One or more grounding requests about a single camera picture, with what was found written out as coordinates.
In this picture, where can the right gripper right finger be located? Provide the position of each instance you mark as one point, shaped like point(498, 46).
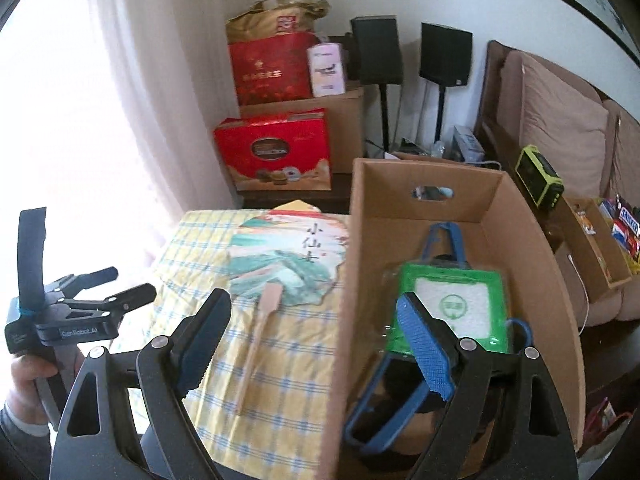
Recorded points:
point(432, 344)

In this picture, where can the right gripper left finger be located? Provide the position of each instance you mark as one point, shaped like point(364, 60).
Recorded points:
point(196, 340)

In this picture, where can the green packaged towel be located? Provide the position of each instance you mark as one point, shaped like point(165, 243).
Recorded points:
point(472, 302)

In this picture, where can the painted paper hand fan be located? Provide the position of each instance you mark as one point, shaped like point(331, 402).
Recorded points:
point(285, 257)

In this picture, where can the person's left hand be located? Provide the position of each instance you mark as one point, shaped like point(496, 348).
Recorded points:
point(23, 400)

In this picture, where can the yellow checkered tablecloth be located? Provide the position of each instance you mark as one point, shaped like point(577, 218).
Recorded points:
point(288, 427)

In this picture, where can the large cardboard box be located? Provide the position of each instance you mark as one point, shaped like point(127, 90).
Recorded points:
point(514, 415)

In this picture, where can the small cardboard tray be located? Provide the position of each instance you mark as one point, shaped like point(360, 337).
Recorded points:
point(598, 256)

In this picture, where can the green yellow device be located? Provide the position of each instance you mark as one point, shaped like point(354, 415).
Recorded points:
point(543, 185)

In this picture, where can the red collection gift box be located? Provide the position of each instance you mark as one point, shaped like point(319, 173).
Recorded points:
point(281, 152)

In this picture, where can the snickers candy package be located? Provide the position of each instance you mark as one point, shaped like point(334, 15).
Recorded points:
point(626, 226)

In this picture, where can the brown cardboard box stack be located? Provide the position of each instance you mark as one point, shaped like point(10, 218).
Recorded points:
point(344, 114)

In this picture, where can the beige sofa cushion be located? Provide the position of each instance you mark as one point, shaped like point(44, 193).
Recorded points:
point(566, 126)

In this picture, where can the red gift bag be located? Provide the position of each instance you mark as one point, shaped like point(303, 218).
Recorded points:
point(274, 69)

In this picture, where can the right black speaker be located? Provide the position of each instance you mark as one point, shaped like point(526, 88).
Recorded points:
point(445, 60)

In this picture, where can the black speaker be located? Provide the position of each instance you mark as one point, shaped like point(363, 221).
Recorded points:
point(445, 60)
point(379, 51)

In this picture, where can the left black speaker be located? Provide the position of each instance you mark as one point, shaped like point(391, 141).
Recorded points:
point(379, 51)

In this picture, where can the pink white small box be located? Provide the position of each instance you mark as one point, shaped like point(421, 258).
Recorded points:
point(326, 69)

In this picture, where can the white curtain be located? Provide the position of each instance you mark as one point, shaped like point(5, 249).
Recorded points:
point(173, 72)

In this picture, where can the brown paper bag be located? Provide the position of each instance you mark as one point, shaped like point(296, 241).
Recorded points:
point(269, 18)

